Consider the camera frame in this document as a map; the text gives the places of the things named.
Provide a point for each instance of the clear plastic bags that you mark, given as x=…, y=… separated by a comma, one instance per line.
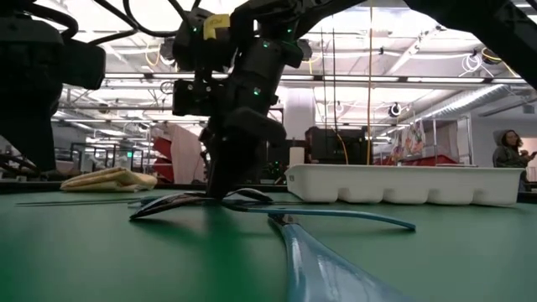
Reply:
x=409, y=142

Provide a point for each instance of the silver ventilation duct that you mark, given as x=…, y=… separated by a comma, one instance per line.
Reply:
x=474, y=98

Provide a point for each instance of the long red bin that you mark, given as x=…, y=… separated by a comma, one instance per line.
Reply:
x=432, y=160

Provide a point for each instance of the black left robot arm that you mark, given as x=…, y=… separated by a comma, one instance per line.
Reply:
x=29, y=84

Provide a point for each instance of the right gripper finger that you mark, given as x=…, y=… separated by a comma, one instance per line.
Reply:
x=212, y=147
x=247, y=134

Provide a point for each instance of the white cutlery tray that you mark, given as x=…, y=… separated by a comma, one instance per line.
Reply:
x=398, y=184

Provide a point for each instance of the pale pink board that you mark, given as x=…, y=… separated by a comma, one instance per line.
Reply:
x=184, y=155

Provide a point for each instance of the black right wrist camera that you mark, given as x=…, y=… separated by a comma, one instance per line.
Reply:
x=193, y=98

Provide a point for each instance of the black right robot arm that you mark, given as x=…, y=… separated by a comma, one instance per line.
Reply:
x=482, y=25

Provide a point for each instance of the yellow folded cloth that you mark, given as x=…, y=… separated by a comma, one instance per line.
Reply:
x=109, y=180

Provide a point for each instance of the person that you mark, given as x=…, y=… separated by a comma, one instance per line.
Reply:
x=507, y=155

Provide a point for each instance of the black table frame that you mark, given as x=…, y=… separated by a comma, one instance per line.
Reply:
x=176, y=188

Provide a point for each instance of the white paper roll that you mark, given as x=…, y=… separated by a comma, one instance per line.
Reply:
x=296, y=157

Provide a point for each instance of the black monitor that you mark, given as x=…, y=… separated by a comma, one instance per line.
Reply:
x=335, y=147

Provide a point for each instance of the red storage bin rack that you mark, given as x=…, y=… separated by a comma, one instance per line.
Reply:
x=161, y=151

